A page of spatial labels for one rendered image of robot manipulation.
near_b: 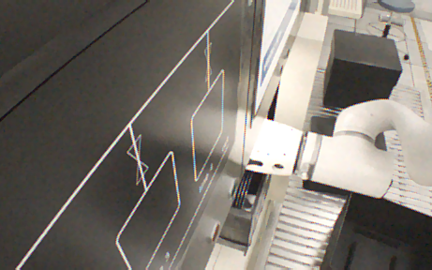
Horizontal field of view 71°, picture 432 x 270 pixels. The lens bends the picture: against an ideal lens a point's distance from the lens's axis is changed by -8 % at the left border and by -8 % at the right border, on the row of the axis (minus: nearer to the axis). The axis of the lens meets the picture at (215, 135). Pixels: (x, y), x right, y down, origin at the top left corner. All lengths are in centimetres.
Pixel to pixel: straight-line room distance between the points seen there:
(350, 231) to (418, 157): 67
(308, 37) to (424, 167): 31
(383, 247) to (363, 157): 60
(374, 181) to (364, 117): 11
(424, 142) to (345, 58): 96
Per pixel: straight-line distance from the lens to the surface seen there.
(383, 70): 144
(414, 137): 51
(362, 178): 58
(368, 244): 113
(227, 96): 20
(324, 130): 126
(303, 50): 66
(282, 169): 59
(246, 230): 66
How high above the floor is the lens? 169
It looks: 44 degrees down
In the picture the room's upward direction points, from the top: straight up
